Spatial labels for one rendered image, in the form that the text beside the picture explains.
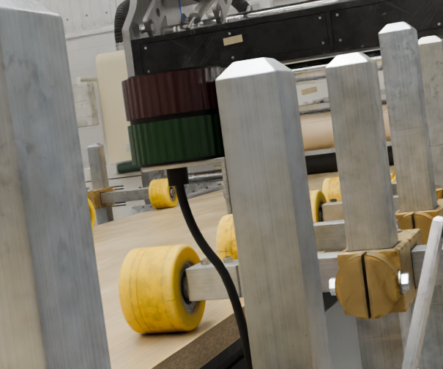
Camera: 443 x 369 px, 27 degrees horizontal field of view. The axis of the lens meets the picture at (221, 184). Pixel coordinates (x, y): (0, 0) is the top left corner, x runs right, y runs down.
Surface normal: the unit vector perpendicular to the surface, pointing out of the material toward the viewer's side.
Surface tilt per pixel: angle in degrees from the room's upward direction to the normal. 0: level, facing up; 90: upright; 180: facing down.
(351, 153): 90
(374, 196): 90
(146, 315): 112
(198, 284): 90
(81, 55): 90
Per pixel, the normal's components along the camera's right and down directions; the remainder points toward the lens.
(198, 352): 0.93, -0.11
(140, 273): -0.36, -0.47
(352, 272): -0.35, 0.10
